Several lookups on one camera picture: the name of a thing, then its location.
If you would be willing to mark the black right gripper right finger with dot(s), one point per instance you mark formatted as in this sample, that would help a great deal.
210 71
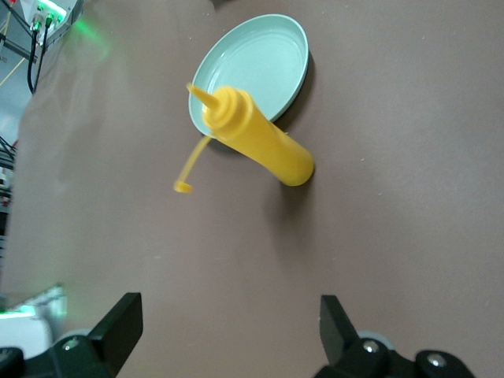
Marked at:
346 350

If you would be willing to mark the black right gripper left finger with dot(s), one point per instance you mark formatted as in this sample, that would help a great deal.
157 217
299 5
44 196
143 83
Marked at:
102 346

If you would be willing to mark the yellow mustard squeeze bottle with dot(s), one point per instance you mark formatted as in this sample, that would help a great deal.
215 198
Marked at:
260 138

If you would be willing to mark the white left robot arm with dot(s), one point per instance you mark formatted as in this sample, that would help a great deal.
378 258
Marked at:
31 6

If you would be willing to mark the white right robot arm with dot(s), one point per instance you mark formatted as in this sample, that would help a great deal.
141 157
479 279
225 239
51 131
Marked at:
23 334

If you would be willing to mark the mint green plate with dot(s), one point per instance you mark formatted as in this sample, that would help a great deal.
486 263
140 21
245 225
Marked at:
260 59

